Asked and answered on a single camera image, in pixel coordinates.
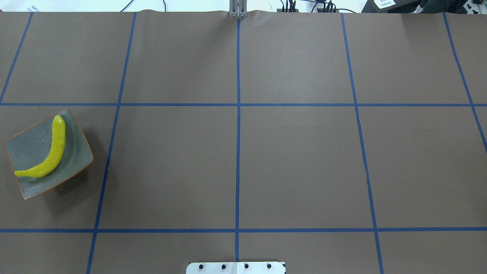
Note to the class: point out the bright yellow banana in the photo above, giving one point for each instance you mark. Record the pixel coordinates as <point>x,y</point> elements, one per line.
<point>55,154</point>

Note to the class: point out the dark box with label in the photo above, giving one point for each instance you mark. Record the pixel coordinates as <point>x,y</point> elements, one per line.
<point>384,6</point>

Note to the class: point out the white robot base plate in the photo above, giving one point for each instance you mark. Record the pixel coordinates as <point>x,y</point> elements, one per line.
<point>252,267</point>

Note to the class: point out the grey square plate orange rim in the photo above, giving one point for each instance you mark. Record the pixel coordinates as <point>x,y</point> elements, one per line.
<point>26,137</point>

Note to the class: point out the aluminium frame post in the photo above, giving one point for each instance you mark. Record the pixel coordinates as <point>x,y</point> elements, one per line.
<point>238,9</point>

